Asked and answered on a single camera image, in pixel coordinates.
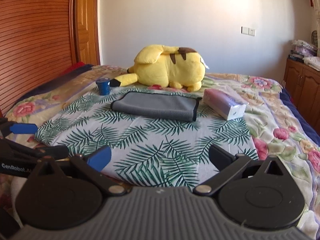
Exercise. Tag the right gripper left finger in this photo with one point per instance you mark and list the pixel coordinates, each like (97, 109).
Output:
(90, 167)

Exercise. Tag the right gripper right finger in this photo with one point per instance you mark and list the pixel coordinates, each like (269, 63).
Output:
(230, 167)

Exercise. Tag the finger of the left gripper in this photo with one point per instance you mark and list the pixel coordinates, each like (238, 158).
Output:
(7, 127)
(9, 147)

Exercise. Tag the purple and grey towel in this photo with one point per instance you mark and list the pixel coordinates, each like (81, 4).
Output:
(158, 106)

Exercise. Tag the palm leaf print cloth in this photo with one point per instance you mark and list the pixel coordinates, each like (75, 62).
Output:
(146, 151)

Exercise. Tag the pink tissue pack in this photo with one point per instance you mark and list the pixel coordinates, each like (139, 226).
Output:
(229, 105)

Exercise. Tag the blue cylindrical container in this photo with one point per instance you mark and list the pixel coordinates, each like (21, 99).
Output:
(103, 85)

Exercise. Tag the wooden slatted headboard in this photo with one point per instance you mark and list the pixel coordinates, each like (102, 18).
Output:
(37, 45)

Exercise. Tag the yellow Pikachu plush toy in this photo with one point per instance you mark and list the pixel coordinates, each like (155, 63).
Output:
(174, 67)

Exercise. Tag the wooden side cabinet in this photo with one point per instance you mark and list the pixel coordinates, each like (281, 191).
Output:
(302, 84)

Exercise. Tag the white folded cloth on cabinet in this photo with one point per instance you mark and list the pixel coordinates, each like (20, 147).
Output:
(313, 62)

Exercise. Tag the stack of folded linens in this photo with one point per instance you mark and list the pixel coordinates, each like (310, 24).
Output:
(301, 49)

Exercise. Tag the green woven fan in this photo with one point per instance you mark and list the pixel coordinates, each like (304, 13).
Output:
(314, 38)

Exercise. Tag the wooden door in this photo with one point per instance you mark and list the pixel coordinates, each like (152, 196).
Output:
(86, 31)

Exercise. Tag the white wall switch socket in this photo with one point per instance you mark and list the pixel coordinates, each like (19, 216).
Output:
(248, 31)

